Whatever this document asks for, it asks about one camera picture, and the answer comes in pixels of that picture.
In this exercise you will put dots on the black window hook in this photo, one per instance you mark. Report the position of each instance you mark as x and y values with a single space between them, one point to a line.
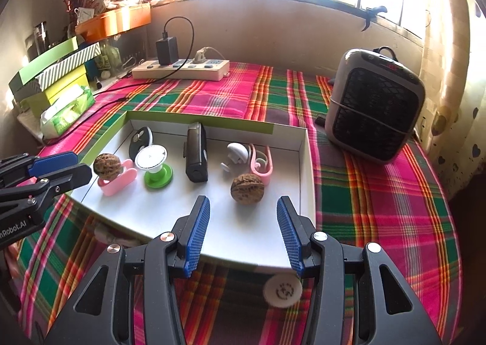
374 10

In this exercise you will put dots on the pink clip with pale hook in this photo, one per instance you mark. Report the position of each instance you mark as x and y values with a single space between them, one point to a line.
264 178

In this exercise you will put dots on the white tape roll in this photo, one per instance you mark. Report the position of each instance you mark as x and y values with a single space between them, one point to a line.
283 290

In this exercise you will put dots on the beige heart-print curtain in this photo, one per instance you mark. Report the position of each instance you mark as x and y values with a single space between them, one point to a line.
455 83

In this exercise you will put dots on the black charger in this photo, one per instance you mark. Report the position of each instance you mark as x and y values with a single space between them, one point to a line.
167 50

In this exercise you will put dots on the black rectangular device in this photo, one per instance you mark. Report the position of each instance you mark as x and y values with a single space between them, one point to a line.
196 155

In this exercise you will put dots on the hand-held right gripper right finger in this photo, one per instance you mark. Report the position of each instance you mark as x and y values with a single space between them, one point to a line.
290 234

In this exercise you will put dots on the brown walnut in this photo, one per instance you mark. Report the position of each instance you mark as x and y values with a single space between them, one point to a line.
246 187
107 166

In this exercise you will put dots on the green and white wipes pack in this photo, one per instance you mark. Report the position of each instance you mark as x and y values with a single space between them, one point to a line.
68 111

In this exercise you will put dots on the striped grey box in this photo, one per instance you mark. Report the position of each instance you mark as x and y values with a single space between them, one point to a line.
72 62

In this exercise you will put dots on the small black plug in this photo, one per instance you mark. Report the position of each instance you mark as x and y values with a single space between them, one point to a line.
320 119

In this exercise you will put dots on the white mushroom-shaped hook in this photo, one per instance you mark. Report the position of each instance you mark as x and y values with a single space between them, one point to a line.
237 151

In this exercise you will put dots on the grey and black fan heater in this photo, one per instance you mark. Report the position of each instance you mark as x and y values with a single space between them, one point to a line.
379 109

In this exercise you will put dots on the orange storage box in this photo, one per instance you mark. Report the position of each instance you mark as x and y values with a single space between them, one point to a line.
117 20

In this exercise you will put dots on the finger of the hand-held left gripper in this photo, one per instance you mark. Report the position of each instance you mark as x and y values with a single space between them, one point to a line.
68 178
53 162

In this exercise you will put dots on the plaid tablecloth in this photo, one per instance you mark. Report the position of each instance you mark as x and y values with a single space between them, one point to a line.
360 215

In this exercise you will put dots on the flat green box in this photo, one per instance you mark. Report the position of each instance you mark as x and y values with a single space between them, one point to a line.
38 64

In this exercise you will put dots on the white power strip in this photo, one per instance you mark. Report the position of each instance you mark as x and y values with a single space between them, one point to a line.
212 71

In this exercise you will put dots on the round black and white gadget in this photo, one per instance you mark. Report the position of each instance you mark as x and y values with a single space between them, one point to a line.
138 140

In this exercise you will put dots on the white disc green base stand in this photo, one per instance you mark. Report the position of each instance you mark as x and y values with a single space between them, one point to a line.
150 157

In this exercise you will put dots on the green and white cardboard box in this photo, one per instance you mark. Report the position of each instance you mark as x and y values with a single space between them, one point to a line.
218 196

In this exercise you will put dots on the dark glass jar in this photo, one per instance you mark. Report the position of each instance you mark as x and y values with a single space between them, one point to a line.
41 39

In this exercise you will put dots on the green label jar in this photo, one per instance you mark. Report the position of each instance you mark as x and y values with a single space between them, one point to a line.
108 58

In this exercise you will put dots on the white plug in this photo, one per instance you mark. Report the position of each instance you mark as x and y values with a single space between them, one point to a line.
200 56

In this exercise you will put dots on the pink loop stand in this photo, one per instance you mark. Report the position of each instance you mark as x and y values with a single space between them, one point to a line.
121 181

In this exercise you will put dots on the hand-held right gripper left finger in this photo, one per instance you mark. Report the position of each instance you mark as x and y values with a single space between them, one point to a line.
197 234

